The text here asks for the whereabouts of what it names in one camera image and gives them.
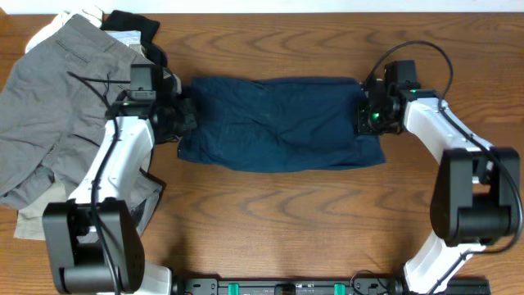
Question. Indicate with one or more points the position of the beige shorts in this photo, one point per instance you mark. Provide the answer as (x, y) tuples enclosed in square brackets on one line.
[(29, 223)]

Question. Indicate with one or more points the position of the light blue garment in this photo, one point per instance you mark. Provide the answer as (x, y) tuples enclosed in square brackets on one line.
[(131, 39)]

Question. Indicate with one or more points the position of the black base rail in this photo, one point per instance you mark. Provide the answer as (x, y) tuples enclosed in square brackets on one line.
[(359, 286)]

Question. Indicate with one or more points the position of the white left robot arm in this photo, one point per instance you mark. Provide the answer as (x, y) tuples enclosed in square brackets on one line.
[(92, 241)]

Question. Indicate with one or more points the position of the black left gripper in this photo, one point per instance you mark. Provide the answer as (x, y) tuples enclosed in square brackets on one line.
[(187, 106)]

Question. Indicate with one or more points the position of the grey shorts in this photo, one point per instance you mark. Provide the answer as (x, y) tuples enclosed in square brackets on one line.
[(51, 124)]

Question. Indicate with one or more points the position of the white garment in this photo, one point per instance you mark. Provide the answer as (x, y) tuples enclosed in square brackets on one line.
[(92, 13)]

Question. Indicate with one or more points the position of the navy blue shorts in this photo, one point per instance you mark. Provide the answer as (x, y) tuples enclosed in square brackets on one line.
[(278, 125)]

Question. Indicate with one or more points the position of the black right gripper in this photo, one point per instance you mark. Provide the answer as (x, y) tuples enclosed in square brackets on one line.
[(360, 124)]

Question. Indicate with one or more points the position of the black garment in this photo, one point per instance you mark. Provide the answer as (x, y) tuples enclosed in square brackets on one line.
[(125, 21)]

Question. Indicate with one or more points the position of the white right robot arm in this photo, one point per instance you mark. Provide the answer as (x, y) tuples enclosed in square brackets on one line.
[(475, 207)]

